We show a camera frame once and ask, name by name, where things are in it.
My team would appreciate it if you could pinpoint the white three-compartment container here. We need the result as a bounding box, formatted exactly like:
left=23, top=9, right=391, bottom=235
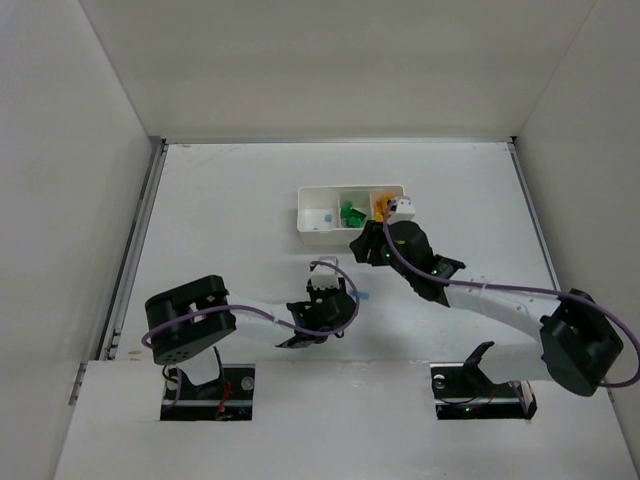
left=297, top=184, right=405, bottom=247

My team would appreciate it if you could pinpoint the green square lego brick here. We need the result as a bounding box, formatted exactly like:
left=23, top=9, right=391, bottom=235
left=346, top=209, right=367, bottom=228

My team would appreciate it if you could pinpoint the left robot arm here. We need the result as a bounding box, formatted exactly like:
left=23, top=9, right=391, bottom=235
left=141, top=272, right=360, bottom=387

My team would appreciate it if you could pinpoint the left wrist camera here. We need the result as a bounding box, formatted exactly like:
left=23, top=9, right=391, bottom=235
left=310, top=256, right=340, bottom=290

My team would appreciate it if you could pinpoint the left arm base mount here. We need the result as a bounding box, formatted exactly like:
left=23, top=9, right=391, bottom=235
left=160, top=364, right=255, bottom=422

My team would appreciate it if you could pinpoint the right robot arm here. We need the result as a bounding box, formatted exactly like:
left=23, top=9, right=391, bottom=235
left=349, top=221, right=623, bottom=397

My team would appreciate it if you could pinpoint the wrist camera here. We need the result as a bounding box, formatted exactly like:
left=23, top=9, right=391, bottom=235
left=389, top=196, right=416, bottom=222
left=310, top=256, right=340, bottom=290

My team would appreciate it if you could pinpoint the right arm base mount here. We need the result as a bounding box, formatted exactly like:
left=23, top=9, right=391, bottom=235
left=430, top=342, right=538, bottom=421

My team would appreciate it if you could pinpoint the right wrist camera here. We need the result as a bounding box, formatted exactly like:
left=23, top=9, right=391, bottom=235
left=389, top=196, right=416, bottom=222

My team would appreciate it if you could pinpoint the yellow butterfly lego brick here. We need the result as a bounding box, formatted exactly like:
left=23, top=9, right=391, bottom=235
left=376, top=199, right=390, bottom=213

